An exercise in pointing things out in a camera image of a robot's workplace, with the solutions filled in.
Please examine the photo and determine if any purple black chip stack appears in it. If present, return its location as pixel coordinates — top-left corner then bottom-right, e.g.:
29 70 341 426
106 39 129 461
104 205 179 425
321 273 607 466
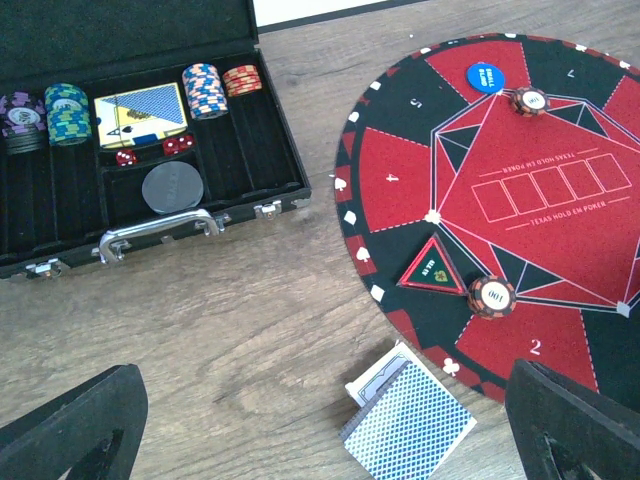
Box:
1 91 47 155

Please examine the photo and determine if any black poker chip case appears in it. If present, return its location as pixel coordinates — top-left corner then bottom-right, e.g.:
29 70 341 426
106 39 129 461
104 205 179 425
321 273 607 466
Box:
1 1 311 280

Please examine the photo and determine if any boxed card deck in case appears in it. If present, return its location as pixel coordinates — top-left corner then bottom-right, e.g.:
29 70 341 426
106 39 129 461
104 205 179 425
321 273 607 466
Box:
94 82 188 149

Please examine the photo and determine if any red die right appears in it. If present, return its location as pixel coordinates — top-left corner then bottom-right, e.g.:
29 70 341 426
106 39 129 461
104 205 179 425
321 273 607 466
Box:
162 134 195 156

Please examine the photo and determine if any red yellow chip stack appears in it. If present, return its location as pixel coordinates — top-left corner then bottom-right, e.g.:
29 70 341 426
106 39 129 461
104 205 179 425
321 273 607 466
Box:
222 64 263 97

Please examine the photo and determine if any grey round dealer disc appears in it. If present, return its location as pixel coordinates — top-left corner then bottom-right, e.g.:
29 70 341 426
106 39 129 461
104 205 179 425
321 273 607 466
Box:
141 161 204 214

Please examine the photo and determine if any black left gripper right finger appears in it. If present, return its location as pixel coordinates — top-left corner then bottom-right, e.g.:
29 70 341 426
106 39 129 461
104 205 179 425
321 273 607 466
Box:
504 359 639 479

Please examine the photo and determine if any blue small blind button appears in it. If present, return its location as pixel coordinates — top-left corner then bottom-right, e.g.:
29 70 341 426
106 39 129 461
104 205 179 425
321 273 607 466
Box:
466 63 506 94

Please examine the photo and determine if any red die left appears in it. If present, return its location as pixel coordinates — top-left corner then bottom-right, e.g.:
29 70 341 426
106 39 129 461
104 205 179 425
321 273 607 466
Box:
116 149 138 167

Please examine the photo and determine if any silver case handle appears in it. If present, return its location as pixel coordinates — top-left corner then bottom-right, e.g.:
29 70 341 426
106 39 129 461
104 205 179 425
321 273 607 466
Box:
96 209 231 264

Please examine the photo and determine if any round red black poker mat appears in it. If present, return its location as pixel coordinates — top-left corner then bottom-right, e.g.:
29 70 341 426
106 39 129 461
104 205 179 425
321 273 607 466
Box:
334 33 639 409

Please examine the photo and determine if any red black chips top seat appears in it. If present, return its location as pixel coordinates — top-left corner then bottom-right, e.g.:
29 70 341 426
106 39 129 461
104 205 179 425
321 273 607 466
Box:
510 86 550 117

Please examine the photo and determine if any red black chips seat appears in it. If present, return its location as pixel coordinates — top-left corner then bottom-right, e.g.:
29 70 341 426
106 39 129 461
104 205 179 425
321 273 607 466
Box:
510 86 550 117
468 275 516 319

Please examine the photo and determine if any red die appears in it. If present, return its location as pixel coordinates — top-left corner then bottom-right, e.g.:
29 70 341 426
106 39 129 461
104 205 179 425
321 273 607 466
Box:
162 134 195 156
116 149 138 167

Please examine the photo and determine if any blue orange chip stack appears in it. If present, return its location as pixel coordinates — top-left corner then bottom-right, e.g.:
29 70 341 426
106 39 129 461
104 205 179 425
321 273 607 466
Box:
182 63 229 120

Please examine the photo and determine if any blue backed card deck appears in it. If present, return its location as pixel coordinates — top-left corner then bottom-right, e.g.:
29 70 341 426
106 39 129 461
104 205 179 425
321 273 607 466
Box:
340 361 476 479

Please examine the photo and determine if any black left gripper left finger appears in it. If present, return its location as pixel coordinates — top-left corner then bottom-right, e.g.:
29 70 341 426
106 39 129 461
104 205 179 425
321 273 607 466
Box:
1 364 148 479

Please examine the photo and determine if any teal chip stack in case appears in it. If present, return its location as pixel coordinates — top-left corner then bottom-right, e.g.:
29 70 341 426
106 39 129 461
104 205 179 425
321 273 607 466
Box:
44 83 92 146

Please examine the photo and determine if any green triangular all-in marker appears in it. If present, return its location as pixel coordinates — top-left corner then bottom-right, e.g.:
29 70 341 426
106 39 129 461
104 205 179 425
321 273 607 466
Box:
396 233 467 295

